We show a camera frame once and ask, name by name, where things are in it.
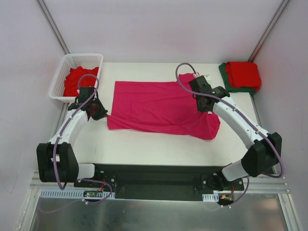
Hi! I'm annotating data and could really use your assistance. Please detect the pink t shirt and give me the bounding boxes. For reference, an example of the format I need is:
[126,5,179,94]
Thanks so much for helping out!
[107,73,220,140]

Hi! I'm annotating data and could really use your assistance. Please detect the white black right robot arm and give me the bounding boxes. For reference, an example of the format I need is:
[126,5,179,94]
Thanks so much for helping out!
[189,76,282,190]

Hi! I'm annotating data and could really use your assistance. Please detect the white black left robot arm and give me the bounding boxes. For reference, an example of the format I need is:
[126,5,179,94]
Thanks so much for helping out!
[36,87,107,188]

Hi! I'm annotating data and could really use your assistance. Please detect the folded green t shirt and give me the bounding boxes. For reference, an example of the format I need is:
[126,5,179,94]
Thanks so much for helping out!
[218,63,256,96]

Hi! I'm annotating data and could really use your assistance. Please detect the crumpled red t shirt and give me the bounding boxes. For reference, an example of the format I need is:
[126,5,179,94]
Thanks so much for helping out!
[63,66,99,97]

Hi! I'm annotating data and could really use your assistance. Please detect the folded red t shirt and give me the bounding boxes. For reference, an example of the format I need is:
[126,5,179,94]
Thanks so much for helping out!
[226,62,261,91]

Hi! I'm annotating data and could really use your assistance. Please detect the white plastic laundry basket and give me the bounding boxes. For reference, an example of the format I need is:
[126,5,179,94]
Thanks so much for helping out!
[49,53,103,103]

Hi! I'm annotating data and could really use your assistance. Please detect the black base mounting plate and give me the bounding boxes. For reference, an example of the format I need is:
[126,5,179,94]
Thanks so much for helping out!
[74,164,244,201]

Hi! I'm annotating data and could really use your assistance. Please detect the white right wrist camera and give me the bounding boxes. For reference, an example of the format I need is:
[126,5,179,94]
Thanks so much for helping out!
[193,73,211,81]

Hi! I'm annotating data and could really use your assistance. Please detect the right white slotted cable duct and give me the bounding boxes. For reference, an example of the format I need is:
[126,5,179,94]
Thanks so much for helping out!
[202,193,219,203]

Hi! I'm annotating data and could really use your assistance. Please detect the white slotted cable duct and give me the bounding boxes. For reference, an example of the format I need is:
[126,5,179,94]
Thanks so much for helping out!
[202,193,219,203]
[40,189,116,200]

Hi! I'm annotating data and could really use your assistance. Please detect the aluminium frame rail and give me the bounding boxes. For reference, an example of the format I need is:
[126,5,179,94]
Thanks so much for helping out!
[247,176,291,194]

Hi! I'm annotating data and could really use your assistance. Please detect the left white slotted cable duct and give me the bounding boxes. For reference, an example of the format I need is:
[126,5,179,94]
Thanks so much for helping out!
[40,189,116,200]

